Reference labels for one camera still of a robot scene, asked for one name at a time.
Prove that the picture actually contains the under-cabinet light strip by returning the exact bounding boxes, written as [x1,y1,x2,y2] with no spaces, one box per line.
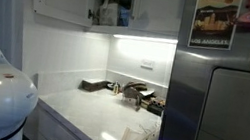
[112,29,178,49]

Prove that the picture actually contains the white base cabinet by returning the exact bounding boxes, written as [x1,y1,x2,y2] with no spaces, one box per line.
[22,101,119,140]

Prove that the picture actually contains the Los Angeles poster magnet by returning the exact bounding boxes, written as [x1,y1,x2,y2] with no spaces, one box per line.
[186,0,243,55]

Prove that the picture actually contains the white cardboard box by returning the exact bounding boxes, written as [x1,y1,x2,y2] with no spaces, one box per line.
[139,88,157,102]

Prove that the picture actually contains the amber glass bottle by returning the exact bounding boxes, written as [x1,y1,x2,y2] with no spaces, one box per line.
[111,80,122,97]

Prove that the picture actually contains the brown box white lid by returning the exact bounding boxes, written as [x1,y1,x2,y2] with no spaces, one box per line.
[79,74,111,96]

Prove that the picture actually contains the dark box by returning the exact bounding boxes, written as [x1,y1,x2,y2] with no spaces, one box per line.
[145,94,167,118]

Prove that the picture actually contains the stainless steel refrigerator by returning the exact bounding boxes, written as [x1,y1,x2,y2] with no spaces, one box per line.
[158,0,250,140]

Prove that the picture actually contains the white wall cabinet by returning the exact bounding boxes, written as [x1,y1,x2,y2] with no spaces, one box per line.
[84,0,185,48]

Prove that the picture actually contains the white wall outlet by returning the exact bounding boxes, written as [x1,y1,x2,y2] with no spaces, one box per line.
[140,58,156,70]

